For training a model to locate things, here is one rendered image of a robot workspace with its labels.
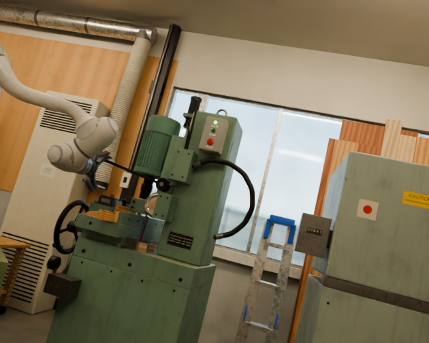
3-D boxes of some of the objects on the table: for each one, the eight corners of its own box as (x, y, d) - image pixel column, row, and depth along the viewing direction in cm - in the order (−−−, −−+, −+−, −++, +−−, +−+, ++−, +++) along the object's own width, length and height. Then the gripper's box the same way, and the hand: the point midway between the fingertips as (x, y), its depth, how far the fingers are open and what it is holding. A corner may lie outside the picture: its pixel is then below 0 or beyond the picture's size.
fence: (163, 230, 220) (165, 221, 221) (165, 231, 220) (168, 222, 221) (116, 222, 163) (120, 210, 164) (119, 224, 162) (123, 211, 163)
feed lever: (176, 196, 176) (93, 165, 189) (181, 185, 177) (98, 154, 190) (173, 195, 171) (88, 163, 184) (178, 183, 172) (93, 151, 185)
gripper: (80, 194, 162) (104, 200, 182) (102, 141, 165) (124, 153, 185) (66, 188, 164) (92, 195, 184) (88, 136, 167) (111, 148, 187)
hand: (107, 173), depth 184 cm, fingers open, 13 cm apart
